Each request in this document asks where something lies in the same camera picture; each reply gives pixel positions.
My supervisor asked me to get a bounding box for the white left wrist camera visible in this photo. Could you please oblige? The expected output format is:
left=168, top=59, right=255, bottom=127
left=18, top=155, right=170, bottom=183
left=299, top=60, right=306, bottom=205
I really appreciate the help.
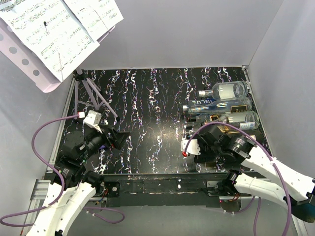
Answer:
left=83, top=110, right=102, bottom=133

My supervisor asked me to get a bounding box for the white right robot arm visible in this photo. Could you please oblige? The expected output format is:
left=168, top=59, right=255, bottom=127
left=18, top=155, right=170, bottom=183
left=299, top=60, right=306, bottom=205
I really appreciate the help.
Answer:
left=192, top=122, right=315, bottom=223

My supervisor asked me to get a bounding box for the lilac music stand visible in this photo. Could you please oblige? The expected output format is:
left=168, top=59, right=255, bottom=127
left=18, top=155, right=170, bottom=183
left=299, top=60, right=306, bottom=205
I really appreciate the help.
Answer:
left=0, top=20, right=119, bottom=118

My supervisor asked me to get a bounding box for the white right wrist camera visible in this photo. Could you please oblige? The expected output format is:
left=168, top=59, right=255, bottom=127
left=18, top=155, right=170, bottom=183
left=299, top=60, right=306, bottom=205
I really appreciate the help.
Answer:
left=180, top=139, right=201, bottom=157

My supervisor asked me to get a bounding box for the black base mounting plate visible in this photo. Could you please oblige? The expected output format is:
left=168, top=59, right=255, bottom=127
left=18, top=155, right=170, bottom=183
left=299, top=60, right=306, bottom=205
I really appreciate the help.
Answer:
left=87, top=171, right=251, bottom=211

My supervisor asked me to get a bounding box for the purple floor cable loop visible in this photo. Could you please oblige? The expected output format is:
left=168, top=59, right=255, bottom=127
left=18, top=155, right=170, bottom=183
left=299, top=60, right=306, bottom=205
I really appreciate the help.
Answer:
left=85, top=206, right=126, bottom=224

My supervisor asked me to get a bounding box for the large sheet music page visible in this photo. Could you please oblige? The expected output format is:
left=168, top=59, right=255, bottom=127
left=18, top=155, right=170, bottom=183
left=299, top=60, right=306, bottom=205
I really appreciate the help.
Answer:
left=0, top=0, right=99, bottom=82

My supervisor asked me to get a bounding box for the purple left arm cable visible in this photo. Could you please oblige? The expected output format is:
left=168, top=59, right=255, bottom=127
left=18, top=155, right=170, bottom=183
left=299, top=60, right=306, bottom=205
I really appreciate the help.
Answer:
left=0, top=112, right=86, bottom=227

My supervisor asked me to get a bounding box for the blue clear tall bottle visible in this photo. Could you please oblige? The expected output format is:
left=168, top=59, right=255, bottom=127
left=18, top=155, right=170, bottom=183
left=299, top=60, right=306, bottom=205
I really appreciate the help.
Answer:
left=183, top=97, right=252, bottom=115

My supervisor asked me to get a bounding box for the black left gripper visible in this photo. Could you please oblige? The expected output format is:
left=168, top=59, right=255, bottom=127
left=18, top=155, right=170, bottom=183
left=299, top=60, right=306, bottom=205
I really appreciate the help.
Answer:
left=79, top=123, right=130, bottom=162

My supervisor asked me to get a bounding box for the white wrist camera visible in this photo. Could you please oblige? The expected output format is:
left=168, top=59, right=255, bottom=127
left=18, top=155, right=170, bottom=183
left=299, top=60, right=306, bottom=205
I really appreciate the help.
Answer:
left=180, top=139, right=201, bottom=157
left=83, top=110, right=102, bottom=133

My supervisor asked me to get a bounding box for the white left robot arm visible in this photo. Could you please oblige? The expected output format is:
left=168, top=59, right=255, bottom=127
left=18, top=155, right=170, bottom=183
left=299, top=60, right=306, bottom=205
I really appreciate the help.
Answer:
left=27, top=125, right=130, bottom=236

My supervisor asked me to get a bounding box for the clear square bottle white label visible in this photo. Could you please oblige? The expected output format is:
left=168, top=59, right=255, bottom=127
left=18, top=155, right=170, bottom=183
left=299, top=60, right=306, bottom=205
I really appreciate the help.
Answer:
left=197, top=81, right=248, bottom=100

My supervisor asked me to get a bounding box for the clear bottle black cork cap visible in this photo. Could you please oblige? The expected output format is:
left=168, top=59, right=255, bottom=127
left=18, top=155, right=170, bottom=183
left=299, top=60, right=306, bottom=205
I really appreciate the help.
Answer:
left=201, top=111, right=260, bottom=131

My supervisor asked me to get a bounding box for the small sheet music page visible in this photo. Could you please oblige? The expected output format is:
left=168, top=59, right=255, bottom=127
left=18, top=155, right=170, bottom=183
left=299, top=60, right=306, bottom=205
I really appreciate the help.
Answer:
left=65, top=0, right=124, bottom=41

